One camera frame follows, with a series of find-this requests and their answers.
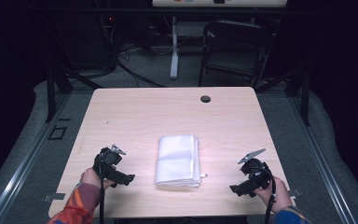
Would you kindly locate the black folding chair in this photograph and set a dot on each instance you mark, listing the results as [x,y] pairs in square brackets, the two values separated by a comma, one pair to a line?
[236,34]

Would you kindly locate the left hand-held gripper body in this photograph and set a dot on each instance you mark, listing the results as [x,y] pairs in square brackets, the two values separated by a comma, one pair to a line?
[107,160]

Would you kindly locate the person's left hand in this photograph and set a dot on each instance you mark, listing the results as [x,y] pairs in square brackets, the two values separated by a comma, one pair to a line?
[90,178]

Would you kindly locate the light background desk top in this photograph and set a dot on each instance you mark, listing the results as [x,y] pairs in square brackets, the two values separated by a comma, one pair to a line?
[199,3]

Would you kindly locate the black computer tower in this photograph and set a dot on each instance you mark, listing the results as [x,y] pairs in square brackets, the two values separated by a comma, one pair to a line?
[84,40]

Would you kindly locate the person's right hand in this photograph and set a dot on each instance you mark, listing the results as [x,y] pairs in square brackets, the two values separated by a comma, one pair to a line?
[280,196]

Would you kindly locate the aluminium floor rail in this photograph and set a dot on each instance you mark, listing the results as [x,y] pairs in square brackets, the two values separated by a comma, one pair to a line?
[320,155]
[28,155]

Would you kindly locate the white towel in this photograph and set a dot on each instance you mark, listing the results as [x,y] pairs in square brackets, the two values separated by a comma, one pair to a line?
[177,161]

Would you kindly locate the black metal stand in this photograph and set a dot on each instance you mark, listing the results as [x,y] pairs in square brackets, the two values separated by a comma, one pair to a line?
[306,99]
[51,93]

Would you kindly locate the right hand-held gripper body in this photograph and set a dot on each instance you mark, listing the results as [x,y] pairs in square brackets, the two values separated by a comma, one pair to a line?
[259,175]

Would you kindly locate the white desk leg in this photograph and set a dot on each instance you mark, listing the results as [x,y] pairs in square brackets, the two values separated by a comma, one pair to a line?
[174,56]

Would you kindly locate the grey table bracket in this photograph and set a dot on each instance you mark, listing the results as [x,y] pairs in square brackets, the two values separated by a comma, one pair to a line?
[54,197]
[296,192]

